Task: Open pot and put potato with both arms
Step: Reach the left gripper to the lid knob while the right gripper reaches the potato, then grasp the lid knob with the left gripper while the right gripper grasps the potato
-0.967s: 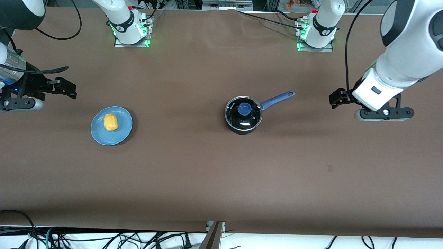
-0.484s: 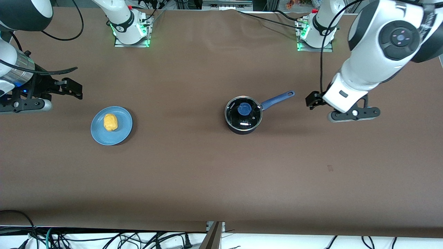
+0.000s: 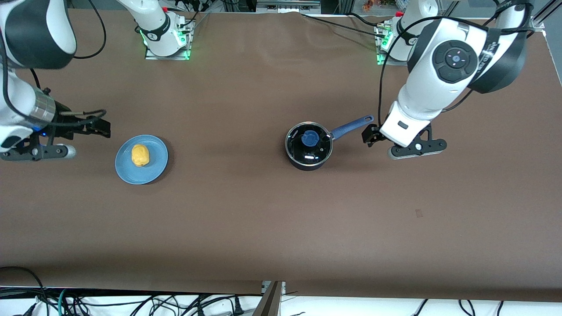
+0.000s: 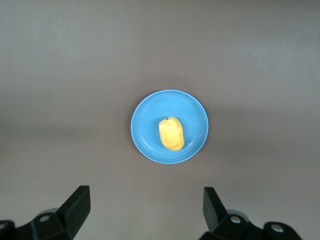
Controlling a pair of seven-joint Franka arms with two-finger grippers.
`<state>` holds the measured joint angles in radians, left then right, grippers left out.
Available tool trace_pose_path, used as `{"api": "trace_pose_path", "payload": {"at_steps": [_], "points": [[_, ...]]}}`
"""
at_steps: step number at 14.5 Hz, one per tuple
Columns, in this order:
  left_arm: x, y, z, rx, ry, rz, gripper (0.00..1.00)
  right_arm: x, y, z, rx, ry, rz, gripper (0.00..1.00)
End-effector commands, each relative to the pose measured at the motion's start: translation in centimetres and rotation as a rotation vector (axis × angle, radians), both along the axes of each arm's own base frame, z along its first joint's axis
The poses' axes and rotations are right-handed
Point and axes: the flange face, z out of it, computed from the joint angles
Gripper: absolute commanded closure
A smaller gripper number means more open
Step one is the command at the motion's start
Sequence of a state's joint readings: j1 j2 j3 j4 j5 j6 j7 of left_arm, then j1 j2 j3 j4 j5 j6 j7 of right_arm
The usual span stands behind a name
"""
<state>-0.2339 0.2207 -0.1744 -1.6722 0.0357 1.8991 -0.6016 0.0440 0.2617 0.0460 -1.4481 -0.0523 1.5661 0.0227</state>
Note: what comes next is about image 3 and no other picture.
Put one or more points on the blue round plate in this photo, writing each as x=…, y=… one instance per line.
x=153, y=169

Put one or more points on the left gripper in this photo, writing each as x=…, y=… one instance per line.
x=371, y=134

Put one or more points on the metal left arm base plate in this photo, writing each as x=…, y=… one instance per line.
x=383, y=59

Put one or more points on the aluminium frame profile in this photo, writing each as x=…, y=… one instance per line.
x=544, y=15

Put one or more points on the glass lid with blue knob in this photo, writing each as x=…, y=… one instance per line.
x=314, y=151

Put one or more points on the black power plug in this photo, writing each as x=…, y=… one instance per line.
x=237, y=307

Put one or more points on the brown table cover sheet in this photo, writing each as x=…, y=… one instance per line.
x=263, y=219

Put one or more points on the metal frame post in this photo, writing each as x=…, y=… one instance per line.
x=268, y=303

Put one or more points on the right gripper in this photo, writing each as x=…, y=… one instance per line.
x=66, y=122

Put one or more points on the grey device box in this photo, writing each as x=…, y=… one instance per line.
x=287, y=5

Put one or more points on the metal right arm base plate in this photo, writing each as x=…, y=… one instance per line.
x=175, y=55

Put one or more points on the yellow potato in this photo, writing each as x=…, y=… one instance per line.
x=140, y=155

